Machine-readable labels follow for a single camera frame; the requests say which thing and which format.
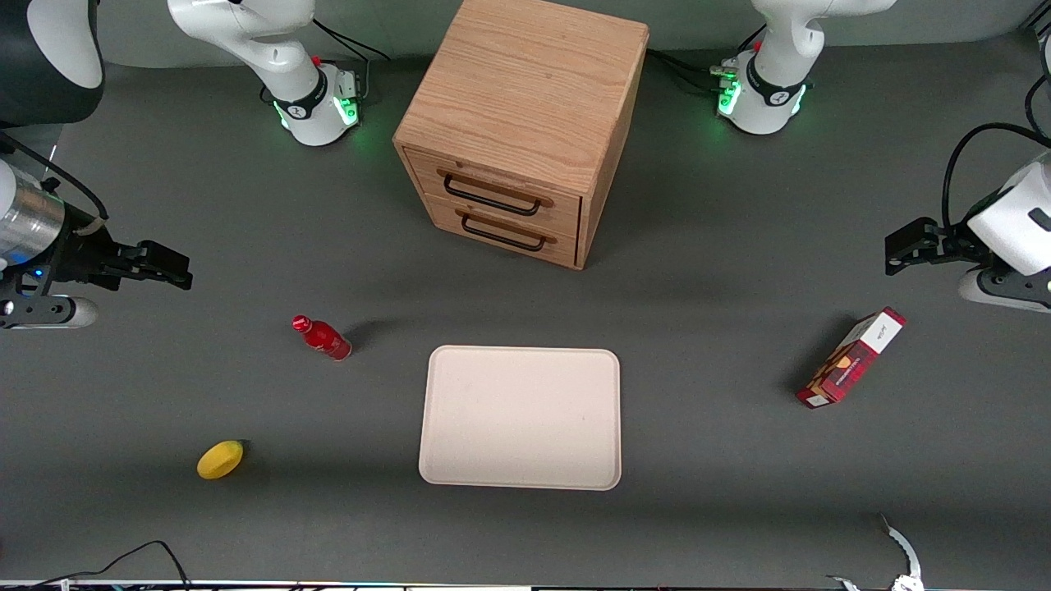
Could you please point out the cream rectangular tray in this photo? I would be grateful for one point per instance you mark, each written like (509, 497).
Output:
(521, 419)

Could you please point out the yellow lemon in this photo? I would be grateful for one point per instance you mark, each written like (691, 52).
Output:
(220, 460)

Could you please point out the wooden drawer front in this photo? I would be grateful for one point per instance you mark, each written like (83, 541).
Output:
(566, 215)
(562, 250)

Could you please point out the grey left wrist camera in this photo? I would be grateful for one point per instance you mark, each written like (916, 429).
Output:
(985, 289)

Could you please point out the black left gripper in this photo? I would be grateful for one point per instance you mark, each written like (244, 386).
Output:
(944, 244)

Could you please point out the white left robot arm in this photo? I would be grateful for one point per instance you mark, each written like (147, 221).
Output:
(768, 103)

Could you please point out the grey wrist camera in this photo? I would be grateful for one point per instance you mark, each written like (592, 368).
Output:
(78, 312)
(985, 289)

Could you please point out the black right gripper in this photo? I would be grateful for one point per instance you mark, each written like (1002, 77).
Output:
(84, 253)

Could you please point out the red white snack box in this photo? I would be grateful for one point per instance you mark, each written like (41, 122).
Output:
(850, 361)

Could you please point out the red coke bottle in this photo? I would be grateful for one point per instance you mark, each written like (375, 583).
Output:
(328, 341)

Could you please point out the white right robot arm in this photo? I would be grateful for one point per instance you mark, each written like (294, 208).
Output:
(304, 98)

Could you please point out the wooden drawer cabinet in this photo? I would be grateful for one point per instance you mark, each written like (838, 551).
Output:
(525, 82)

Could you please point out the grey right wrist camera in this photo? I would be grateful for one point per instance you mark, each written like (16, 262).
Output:
(78, 312)

